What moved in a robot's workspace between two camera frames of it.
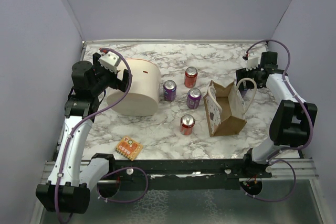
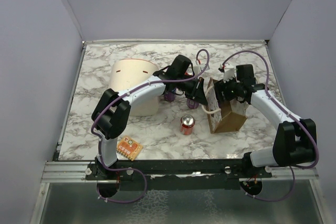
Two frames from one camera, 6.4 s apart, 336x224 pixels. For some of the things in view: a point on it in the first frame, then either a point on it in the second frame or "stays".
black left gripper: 121,84 -> 199,95
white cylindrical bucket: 143,97 stays
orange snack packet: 129,147 stays
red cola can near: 187,123 stays
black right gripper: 242,74 -> 220,86
